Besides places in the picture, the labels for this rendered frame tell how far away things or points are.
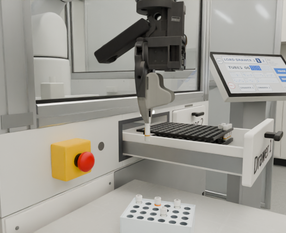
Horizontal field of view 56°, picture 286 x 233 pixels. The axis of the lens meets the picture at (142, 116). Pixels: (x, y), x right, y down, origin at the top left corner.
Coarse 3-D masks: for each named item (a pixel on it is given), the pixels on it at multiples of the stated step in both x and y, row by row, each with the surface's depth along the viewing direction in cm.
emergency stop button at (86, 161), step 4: (84, 152) 53; (88, 152) 53; (80, 156) 52; (84, 156) 52; (88, 156) 53; (92, 156) 54; (80, 160) 52; (84, 160) 52; (88, 160) 52; (92, 160) 54; (80, 164) 52; (84, 164) 52; (88, 164) 53; (92, 164) 54; (80, 168) 52; (84, 168) 52; (88, 168) 53
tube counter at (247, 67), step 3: (243, 66) 148; (246, 66) 148; (249, 66) 149; (252, 66) 150; (255, 66) 150; (258, 66) 151; (261, 66) 152; (264, 66) 153; (267, 66) 153; (246, 69) 147; (249, 69) 148; (252, 69) 148; (255, 69) 149; (258, 69) 150; (261, 69) 150; (264, 69) 151; (267, 69) 152; (270, 69) 152
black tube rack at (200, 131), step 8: (144, 128) 78; (152, 128) 78; (160, 128) 78; (168, 128) 78; (176, 128) 78; (184, 128) 78; (192, 128) 78; (200, 128) 78; (208, 128) 78; (216, 128) 78; (160, 136) 80; (168, 136) 80; (176, 136) 80; (184, 136) 68; (192, 136) 66; (200, 136) 66; (208, 136) 66; (224, 144) 71
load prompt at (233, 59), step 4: (224, 56) 148; (228, 56) 149; (232, 56) 150; (236, 56) 151; (224, 60) 146; (228, 60) 147; (232, 60) 148; (236, 60) 149; (240, 60) 150; (244, 60) 151; (248, 60) 152; (252, 60) 153; (256, 60) 154; (260, 60) 155; (264, 60) 156
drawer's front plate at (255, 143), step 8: (272, 120) 74; (256, 128) 61; (264, 128) 64; (272, 128) 76; (248, 136) 54; (256, 136) 56; (248, 144) 54; (256, 144) 57; (264, 144) 66; (272, 144) 78; (248, 152) 54; (256, 152) 58; (264, 152) 67; (248, 160) 54; (256, 160) 58; (264, 160) 68; (248, 168) 54; (248, 176) 55; (256, 176) 60; (248, 184) 55
